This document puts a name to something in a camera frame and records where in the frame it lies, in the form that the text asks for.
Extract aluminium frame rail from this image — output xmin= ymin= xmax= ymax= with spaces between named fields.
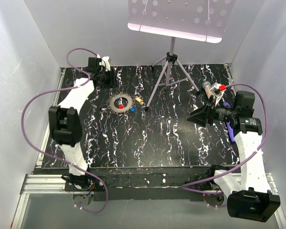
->
xmin=10 ymin=173 xmax=286 ymax=229

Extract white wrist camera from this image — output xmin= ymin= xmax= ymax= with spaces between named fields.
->
xmin=210 ymin=83 xmax=226 ymax=106
xmin=96 ymin=55 xmax=111 ymax=72

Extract round metal keyring disc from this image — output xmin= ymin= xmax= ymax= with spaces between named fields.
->
xmin=101 ymin=93 xmax=133 ymax=114

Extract yellow key tag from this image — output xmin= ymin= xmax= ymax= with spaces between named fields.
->
xmin=135 ymin=97 xmax=143 ymax=103

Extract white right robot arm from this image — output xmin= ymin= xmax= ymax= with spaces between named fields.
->
xmin=183 ymin=91 xmax=281 ymax=222

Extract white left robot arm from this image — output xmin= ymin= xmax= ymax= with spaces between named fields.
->
xmin=48 ymin=56 xmax=114 ymax=191

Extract glitter toy microphone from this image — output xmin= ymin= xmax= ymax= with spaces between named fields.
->
xmin=202 ymin=81 xmax=213 ymax=99

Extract purple toy microphone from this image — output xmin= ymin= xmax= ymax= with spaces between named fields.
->
xmin=224 ymin=102 xmax=235 ymax=143

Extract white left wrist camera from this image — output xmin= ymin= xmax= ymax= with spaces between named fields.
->
xmin=96 ymin=55 xmax=111 ymax=72

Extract lilac music stand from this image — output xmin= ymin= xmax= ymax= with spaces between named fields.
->
xmin=127 ymin=0 xmax=236 ymax=112

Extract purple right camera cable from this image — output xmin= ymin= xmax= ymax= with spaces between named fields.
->
xmin=182 ymin=83 xmax=269 ymax=208

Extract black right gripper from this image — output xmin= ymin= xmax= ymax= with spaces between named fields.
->
xmin=186 ymin=94 xmax=237 ymax=127

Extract black front mounting bar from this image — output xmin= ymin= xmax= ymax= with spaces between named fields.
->
xmin=61 ymin=166 xmax=236 ymax=202

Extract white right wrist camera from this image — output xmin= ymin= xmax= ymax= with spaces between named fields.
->
xmin=210 ymin=83 xmax=226 ymax=106

